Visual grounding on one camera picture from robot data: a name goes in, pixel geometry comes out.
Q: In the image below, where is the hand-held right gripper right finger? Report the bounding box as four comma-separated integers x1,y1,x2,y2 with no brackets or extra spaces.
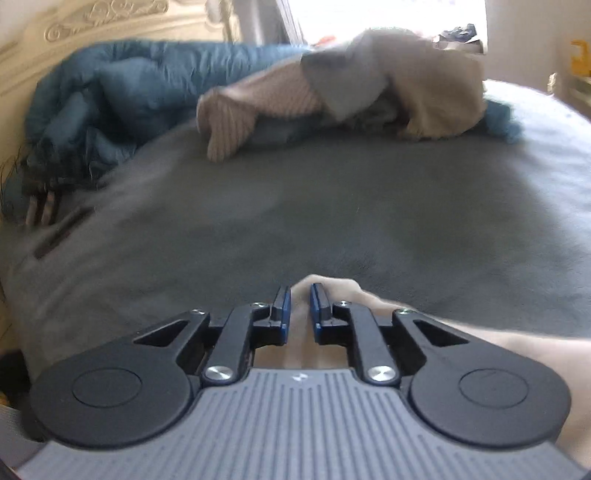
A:
310,283,470,385

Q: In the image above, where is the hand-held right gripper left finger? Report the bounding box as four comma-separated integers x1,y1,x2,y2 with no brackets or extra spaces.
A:
132,285,291,385

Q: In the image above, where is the cream zip jacket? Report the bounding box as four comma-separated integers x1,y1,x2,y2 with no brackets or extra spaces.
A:
249,274,591,462

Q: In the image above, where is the slate blue folded garment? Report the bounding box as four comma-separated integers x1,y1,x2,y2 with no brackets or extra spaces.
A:
248,114,334,147

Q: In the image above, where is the tan garment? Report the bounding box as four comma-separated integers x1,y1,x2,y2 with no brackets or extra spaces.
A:
350,27,489,142

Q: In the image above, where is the light blue garment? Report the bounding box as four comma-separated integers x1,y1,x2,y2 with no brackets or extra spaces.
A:
479,98,523,145

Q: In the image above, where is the dark fringed cloth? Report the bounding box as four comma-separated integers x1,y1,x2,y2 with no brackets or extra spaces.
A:
0,147,108,228

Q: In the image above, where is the blue duvet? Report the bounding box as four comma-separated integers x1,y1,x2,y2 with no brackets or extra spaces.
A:
22,40,306,191

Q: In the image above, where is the grey curtain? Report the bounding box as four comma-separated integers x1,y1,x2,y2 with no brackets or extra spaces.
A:
237,0,306,48

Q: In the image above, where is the cream carved headboard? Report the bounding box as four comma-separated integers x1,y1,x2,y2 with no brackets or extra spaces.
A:
0,0,242,108

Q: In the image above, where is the white desk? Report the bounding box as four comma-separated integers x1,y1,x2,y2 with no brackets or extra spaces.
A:
567,73,591,117

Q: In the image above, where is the yellow box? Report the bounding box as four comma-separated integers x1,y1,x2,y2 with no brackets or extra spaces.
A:
569,38,591,78

